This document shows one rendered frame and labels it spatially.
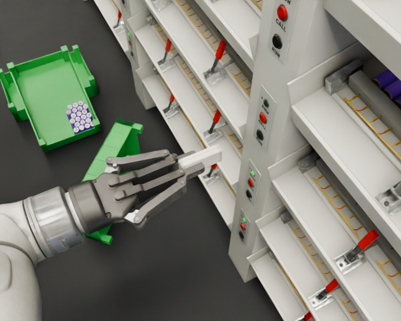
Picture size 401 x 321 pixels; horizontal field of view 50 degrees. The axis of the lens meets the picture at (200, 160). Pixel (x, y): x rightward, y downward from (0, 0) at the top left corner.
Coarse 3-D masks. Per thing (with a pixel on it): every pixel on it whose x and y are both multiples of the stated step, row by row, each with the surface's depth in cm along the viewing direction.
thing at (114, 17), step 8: (96, 0) 165; (104, 0) 164; (112, 0) 162; (104, 8) 162; (112, 8) 161; (104, 16) 160; (112, 16) 159; (120, 16) 150; (112, 24) 157; (120, 24) 153; (120, 32) 154; (120, 40) 153; (128, 48) 150; (128, 56) 145
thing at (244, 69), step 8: (176, 0) 99; (192, 0) 96; (192, 8) 97; (200, 8) 94; (200, 16) 93; (208, 24) 91; (216, 32) 90; (216, 40) 90; (224, 40) 88; (232, 48) 87; (232, 56) 86; (240, 64) 85; (248, 72) 83; (248, 88) 83
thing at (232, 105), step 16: (144, 0) 104; (160, 16) 100; (176, 16) 98; (192, 16) 97; (176, 32) 96; (192, 32) 95; (208, 32) 94; (176, 48) 98; (192, 48) 93; (192, 64) 91; (208, 64) 90; (224, 80) 87; (240, 80) 86; (224, 96) 85; (240, 96) 84; (224, 112) 84; (240, 112) 83; (240, 128) 76
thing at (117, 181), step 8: (168, 160) 67; (176, 160) 66; (144, 168) 66; (152, 168) 66; (160, 168) 66; (168, 168) 68; (120, 176) 65; (128, 176) 65; (136, 176) 65; (144, 176) 66; (152, 176) 67; (160, 176) 68; (112, 184) 63; (120, 184) 64; (136, 184) 66
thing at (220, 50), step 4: (220, 44) 81; (224, 44) 81; (220, 48) 82; (224, 48) 82; (216, 52) 83; (220, 52) 82; (216, 56) 83; (220, 56) 83; (216, 60) 84; (216, 64) 84; (212, 68) 86; (216, 68) 86; (212, 72) 86
